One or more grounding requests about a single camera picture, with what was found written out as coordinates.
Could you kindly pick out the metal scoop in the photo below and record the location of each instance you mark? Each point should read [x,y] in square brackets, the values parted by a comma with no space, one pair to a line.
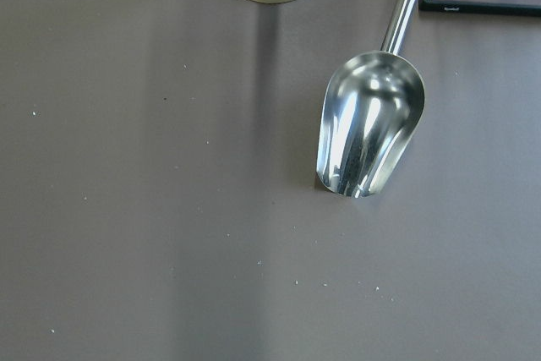
[372,106]

